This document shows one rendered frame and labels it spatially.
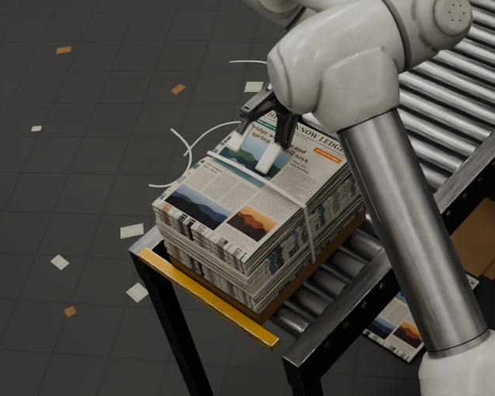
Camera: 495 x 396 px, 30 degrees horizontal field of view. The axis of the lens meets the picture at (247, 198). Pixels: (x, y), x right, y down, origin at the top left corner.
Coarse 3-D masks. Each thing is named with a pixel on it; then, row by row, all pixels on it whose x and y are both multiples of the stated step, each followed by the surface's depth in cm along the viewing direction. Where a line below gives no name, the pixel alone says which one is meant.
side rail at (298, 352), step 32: (480, 160) 228; (448, 192) 223; (480, 192) 232; (448, 224) 225; (384, 256) 214; (352, 288) 209; (384, 288) 214; (320, 320) 205; (352, 320) 208; (288, 352) 201; (320, 352) 203
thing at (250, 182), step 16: (208, 160) 211; (240, 160) 209; (240, 176) 206; (272, 176) 205; (256, 192) 202; (272, 192) 202; (288, 192) 201; (288, 208) 198; (304, 224) 201; (304, 240) 204; (320, 240) 209; (304, 256) 207
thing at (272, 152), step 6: (270, 144) 206; (276, 144) 205; (270, 150) 205; (276, 150) 205; (264, 156) 206; (270, 156) 205; (276, 156) 205; (258, 162) 206; (264, 162) 205; (270, 162) 204; (258, 168) 205; (264, 168) 205
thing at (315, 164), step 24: (264, 120) 217; (264, 144) 211; (312, 144) 209; (336, 144) 207; (288, 168) 205; (312, 168) 204; (336, 168) 202; (312, 192) 199; (336, 192) 205; (336, 216) 209
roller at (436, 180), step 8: (304, 120) 249; (312, 120) 248; (312, 128) 248; (320, 128) 246; (328, 136) 245; (336, 136) 243; (424, 168) 230; (432, 176) 228; (440, 176) 227; (432, 184) 227; (440, 184) 226
